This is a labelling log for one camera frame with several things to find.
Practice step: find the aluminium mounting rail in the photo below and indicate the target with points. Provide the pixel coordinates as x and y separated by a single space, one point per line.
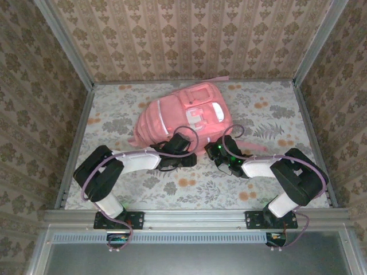
195 217

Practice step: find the aluminium side rail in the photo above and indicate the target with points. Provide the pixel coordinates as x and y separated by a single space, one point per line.
80 126
306 114

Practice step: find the pink school backpack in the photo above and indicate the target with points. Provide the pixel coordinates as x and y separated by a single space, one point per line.
177 114

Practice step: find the aluminium frame post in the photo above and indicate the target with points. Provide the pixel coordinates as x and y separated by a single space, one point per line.
66 43
319 43

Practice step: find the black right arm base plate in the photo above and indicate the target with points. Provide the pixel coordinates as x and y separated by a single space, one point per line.
252 219

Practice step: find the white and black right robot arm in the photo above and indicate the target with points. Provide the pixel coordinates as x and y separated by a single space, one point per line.
298 177

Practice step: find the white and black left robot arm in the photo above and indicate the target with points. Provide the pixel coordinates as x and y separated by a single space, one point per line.
97 174

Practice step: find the grey metal panel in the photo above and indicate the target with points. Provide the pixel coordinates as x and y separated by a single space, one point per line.
186 260

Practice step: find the floral patterned tablecloth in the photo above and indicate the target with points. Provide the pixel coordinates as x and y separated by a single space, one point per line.
186 194

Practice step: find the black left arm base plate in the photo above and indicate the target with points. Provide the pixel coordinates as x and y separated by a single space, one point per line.
137 220

